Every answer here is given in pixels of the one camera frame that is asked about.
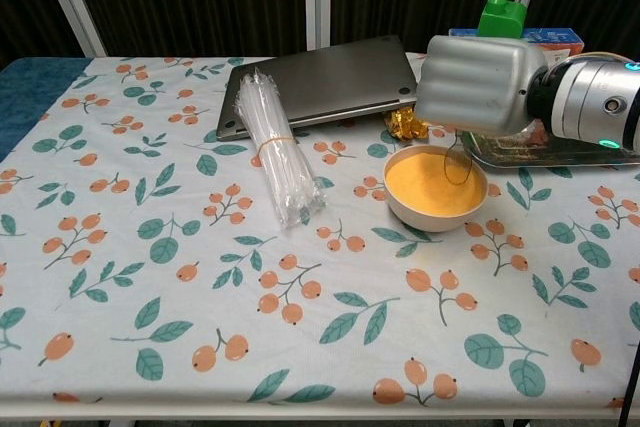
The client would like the black cable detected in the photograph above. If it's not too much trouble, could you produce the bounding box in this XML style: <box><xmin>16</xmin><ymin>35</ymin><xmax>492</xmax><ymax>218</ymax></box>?
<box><xmin>617</xmin><ymin>360</ymin><xmax>640</xmax><ymax>427</ymax></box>

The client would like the metal spoon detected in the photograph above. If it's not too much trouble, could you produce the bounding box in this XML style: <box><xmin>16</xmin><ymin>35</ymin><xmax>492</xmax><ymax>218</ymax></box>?
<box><xmin>443</xmin><ymin>130</ymin><xmax>474</xmax><ymax>186</ymax></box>

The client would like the beige round bowl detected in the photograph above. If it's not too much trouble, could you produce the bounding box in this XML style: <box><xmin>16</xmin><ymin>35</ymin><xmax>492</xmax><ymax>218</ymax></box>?
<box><xmin>382</xmin><ymin>144</ymin><xmax>489</xmax><ymax>233</ymax></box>

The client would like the orange and blue food box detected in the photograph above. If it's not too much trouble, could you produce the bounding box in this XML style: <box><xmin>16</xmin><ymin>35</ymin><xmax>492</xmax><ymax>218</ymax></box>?
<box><xmin>448</xmin><ymin>26</ymin><xmax>586</xmax><ymax>56</ymax></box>

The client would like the green plastic toy block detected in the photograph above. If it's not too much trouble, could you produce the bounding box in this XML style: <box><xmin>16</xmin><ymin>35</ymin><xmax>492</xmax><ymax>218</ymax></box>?
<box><xmin>476</xmin><ymin>0</ymin><xmax>528</xmax><ymax>40</ymax></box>

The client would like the grey closed laptop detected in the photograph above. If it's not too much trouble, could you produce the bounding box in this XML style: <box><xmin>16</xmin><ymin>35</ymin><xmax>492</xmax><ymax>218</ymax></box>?
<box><xmin>215</xmin><ymin>34</ymin><xmax>425</xmax><ymax>143</ymax></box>

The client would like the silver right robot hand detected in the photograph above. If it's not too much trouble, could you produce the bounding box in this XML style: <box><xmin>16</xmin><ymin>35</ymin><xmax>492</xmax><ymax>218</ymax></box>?
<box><xmin>414</xmin><ymin>34</ymin><xmax>549</xmax><ymax>137</ymax></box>

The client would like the yellow powder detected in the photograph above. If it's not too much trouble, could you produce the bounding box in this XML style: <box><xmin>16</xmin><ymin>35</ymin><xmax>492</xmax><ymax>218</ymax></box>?
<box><xmin>386</xmin><ymin>147</ymin><xmax>484</xmax><ymax>216</ymax></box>

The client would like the crumpled gold foil wrapper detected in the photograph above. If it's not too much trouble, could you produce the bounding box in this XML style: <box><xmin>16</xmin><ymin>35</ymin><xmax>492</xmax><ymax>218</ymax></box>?
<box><xmin>383</xmin><ymin>106</ymin><xmax>430</xmax><ymax>141</ymax></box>

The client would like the metal tray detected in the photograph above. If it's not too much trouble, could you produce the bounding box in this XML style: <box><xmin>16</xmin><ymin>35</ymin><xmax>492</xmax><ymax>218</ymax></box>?
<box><xmin>458</xmin><ymin>120</ymin><xmax>640</xmax><ymax>169</ymax></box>

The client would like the white floral fruit-print tablecloth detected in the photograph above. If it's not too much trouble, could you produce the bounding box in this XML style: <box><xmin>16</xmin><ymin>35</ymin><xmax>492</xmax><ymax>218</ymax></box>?
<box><xmin>0</xmin><ymin>54</ymin><xmax>640</xmax><ymax>411</ymax></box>

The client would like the yellow rubber band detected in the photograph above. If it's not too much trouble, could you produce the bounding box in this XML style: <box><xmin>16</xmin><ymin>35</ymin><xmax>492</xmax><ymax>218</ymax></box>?
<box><xmin>257</xmin><ymin>135</ymin><xmax>297</xmax><ymax>149</ymax></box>

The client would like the bundle of clear plastic straws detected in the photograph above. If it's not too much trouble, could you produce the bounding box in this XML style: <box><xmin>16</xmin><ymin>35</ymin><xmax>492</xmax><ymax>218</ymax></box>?
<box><xmin>234</xmin><ymin>68</ymin><xmax>327</xmax><ymax>231</ymax></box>

